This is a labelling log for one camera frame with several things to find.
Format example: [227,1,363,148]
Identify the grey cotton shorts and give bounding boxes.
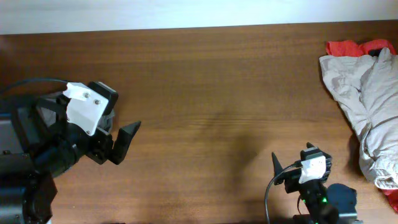
[39,93,118,132]

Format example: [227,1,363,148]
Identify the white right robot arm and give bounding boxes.
[264,142,364,224]

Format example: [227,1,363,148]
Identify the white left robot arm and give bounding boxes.
[1,94,141,223]

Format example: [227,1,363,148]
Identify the beige cloth garment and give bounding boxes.
[319,48,397,190]

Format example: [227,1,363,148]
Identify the red cloth garment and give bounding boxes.
[326,39,397,57]

